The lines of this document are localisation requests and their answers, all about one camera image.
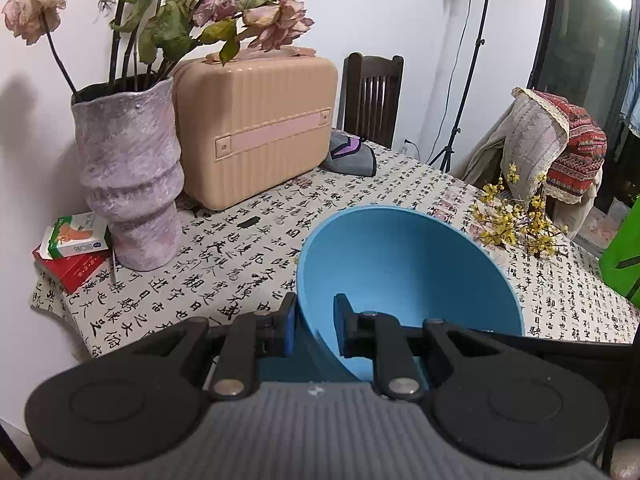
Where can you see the mottled purple ceramic vase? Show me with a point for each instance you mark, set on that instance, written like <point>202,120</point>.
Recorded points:
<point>130,175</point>

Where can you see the yellow flower branch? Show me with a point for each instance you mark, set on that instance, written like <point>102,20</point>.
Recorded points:
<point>520,225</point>

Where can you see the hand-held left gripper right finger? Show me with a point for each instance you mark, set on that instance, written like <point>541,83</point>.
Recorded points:
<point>341,335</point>

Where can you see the pink ribbed vanity case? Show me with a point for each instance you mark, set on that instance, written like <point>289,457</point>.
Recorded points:
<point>260,110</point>

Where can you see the dark wooden chair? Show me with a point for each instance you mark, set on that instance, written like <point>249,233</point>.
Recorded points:
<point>372,95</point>

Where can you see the grey purple pouch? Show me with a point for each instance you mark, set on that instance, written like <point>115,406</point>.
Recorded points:
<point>350,157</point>

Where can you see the black framed sliding door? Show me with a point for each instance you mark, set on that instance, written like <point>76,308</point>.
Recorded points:
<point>585,35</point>

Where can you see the green paper bag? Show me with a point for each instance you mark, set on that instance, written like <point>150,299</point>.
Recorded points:
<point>622,260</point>

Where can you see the white green medicine box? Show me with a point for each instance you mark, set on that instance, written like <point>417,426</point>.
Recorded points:
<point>75,235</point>

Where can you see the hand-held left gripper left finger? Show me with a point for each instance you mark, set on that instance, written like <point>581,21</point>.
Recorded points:
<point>289,332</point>

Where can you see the dried pink rose bouquet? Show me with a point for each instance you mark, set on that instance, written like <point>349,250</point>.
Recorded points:
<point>165,20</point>

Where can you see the chair with patterned blankets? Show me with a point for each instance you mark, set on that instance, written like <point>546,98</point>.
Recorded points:
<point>487,152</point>

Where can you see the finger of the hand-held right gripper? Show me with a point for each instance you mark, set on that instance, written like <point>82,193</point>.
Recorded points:
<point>525,344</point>

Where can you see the calligraphy print tablecloth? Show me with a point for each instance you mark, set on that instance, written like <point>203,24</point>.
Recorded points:
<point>250,270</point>

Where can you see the red flat box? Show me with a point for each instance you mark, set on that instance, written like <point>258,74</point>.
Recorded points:
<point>75,272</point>

